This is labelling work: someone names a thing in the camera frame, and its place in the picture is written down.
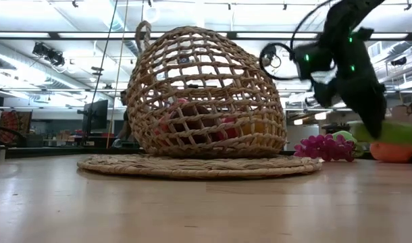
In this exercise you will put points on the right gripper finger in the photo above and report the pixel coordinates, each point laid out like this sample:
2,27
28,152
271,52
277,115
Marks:
324,94
368,108

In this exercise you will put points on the green cucumber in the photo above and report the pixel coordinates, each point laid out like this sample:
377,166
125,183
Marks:
400,133

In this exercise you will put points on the orange fruit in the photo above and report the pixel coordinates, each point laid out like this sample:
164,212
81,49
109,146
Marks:
391,153

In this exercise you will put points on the dark maroon fruit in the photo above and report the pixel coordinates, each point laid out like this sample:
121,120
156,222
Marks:
192,114

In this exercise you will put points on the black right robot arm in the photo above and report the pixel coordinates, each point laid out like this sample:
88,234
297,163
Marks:
351,17

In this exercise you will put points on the cardboard boxes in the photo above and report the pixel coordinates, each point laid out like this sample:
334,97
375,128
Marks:
408,113

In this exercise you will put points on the black ceiling device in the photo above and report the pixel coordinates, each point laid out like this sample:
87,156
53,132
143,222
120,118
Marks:
398,61

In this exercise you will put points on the purple grape bunch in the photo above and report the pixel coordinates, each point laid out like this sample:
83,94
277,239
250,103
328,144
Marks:
324,148

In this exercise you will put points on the person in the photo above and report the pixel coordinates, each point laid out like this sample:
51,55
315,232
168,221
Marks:
125,118

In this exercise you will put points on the dark background monitor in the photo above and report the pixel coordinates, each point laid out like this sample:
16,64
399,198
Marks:
96,114

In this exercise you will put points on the black ceiling spotlights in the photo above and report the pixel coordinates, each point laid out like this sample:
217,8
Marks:
49,54

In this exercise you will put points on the red patterned fabric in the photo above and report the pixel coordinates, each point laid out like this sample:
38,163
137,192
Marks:
13,125

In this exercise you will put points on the black hanging camera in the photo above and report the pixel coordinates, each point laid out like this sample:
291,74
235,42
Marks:
270,58

